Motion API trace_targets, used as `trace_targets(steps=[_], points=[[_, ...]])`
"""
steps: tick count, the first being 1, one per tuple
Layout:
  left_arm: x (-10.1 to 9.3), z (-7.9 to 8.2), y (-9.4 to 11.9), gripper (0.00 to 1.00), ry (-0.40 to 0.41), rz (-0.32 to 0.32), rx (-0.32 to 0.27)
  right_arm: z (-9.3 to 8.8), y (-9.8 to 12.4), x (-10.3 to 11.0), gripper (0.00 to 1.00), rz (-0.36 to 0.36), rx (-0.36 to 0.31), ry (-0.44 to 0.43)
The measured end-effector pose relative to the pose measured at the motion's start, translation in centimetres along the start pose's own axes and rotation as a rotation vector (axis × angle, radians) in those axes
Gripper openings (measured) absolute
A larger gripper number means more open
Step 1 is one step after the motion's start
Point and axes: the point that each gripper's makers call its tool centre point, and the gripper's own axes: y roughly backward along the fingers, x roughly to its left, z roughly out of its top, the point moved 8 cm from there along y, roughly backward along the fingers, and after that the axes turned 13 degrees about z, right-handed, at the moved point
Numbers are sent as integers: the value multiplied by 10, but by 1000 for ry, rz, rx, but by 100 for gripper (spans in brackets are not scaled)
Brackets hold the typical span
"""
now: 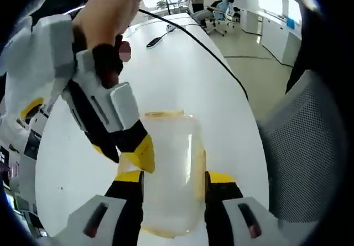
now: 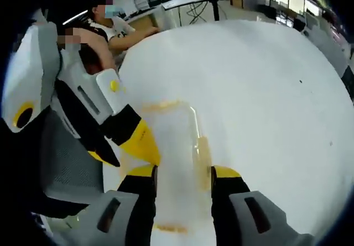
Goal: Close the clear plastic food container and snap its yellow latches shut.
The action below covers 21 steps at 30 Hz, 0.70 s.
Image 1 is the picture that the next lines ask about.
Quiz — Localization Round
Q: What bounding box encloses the white cabinet row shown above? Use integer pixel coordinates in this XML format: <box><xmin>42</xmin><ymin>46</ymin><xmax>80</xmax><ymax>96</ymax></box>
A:
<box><xmin>240</xmin><ymin>6</ymin><xmax>303</xmax><ymax>67</ymax></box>

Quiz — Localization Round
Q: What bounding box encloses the person's right hand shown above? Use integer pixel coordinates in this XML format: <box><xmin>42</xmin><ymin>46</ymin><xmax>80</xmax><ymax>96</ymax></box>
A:
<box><xmin>72</xmin><ymin>0</ymin><xmax>131</xmax><ymax>91</ymax></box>

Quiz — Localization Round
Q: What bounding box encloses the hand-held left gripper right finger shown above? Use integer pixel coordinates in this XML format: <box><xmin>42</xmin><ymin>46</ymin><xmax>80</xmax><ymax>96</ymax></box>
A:
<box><xmin>204</xmin><ymin>170</ymin><xmax>280</xmax><ymax>243</ymax></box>

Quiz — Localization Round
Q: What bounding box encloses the black table microphone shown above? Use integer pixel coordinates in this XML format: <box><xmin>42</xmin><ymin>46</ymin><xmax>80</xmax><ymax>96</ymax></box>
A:
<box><xmin>145</xmin><ymin>34</ymin><xmax>170</xmax><ymax>48</ymax></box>

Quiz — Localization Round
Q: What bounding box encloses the black cable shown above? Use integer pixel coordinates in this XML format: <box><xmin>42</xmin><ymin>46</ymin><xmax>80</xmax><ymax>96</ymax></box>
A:
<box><xmin>137</xmin><ymin>7</ymin><xmax>250</xmax><ymax>102</ymax></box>

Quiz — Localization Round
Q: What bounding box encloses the blue office chair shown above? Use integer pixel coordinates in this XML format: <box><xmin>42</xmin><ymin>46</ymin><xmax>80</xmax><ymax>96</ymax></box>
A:
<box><xmin>206</xmin><ymin>2</ymin><xmax>236</xmax><ymax>37</ymax></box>

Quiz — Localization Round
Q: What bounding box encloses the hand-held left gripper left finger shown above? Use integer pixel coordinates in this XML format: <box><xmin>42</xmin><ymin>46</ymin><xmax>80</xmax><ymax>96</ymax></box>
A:
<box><xmin>51</xmin><ymin>170</ymin><xmax>145</xmax><ymax>246</ymax></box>

